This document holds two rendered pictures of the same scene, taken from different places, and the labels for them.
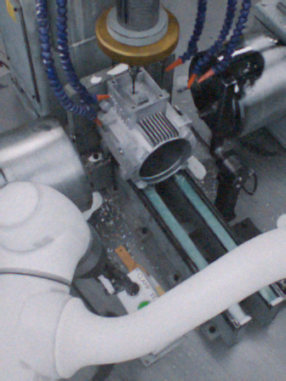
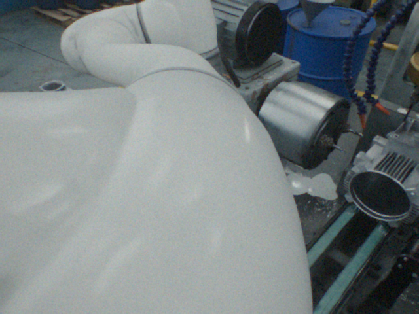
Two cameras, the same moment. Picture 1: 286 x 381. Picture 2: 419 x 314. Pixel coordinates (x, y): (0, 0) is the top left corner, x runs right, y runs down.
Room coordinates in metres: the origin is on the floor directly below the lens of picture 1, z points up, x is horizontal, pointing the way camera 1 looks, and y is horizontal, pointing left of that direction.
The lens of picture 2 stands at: (0.32, -0.49, 1.66)
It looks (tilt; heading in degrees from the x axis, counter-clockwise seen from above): 42 degrees down; 77
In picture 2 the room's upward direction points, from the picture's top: straight up
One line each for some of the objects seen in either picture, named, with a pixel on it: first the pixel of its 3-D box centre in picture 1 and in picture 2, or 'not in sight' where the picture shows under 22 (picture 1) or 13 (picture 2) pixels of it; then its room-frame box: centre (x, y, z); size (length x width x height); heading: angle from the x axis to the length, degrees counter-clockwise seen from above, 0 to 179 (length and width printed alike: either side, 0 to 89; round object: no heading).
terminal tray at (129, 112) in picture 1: (136, 99); (413, 144); (0.97, 0.02, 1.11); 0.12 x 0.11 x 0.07; 32
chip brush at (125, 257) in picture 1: (140, 276); not in sight; (0.63, 0.00, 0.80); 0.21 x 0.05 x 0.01; 36
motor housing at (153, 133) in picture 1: (144, 134); (393, 176); (0.93, 0.00, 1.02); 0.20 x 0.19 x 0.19; 32
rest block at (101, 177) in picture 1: (97, 168); (352, 181); (0.93, 0.13, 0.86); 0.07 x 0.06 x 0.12; 122
